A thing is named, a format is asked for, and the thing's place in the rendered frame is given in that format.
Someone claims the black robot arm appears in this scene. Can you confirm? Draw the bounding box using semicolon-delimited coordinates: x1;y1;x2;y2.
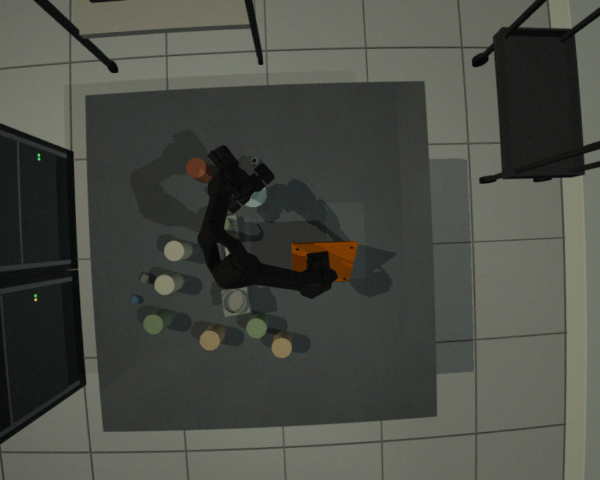
197;145;338;299

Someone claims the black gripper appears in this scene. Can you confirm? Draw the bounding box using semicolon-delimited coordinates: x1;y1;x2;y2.
228;163;274;213

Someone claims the brown cylinder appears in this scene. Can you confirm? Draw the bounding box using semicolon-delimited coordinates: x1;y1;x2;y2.
186;158;213;182

